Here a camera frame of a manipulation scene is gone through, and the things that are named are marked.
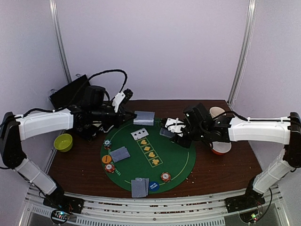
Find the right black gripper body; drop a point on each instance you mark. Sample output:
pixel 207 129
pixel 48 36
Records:
pixel 182 138

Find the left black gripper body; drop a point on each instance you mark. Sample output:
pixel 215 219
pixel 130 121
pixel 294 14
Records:
pixel 120 117

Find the three of spades card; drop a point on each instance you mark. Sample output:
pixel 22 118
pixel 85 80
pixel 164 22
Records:
pixel 138 134

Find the grey card deck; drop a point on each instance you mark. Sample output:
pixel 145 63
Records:
pixel 166 133

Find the teal white chip stack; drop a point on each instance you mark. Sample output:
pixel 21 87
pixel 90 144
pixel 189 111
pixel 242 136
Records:
pixel 107 144

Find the dealt blue playing cards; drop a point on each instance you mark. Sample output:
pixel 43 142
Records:
pixel 120 154

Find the red poker chip stack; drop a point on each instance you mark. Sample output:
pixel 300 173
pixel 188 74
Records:
pixel 165 177

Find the orange big blind button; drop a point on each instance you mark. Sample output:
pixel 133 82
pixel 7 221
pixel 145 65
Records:
pixel 106 159

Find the blue small blind button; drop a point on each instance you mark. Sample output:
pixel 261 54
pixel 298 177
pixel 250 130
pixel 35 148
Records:
pixel 154 186

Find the carried face-down blue card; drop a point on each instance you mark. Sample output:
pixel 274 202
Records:
pixel 144 118

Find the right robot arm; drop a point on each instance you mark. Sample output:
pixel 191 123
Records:
pixel 199 125

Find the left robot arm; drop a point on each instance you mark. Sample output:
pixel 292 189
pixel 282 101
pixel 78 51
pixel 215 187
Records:
pixel 17 128

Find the round green poker mat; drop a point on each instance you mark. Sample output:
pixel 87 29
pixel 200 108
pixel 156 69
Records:
pixel 150 157

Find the white orange bowl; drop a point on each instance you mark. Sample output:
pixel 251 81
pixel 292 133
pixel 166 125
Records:
pixel 220 148

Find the cream mug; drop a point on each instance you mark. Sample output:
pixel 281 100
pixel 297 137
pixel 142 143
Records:
pixel 215 111

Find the black poker chip case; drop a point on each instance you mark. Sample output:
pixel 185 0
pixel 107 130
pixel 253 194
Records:
pixel 81 98

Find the lime green bowl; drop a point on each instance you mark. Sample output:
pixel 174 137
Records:
pixel 63 142

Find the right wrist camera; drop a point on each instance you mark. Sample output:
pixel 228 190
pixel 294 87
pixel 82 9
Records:
pixel 174 126

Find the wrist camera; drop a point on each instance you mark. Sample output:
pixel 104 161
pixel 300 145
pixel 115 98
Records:
pixel 174 126
pixel 121 98

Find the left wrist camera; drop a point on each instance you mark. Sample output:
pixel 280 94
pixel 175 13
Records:
pixel 121 98

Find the front aluminium rail frame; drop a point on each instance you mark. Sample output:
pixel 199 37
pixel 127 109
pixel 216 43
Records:
pixel 202 210

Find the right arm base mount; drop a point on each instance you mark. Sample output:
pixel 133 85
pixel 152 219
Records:
pixel 243 202

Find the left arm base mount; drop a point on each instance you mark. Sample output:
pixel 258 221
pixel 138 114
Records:
pixel 64 203

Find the right aluminium frame post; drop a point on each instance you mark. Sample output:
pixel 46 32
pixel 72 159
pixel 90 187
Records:
pixel 243 53

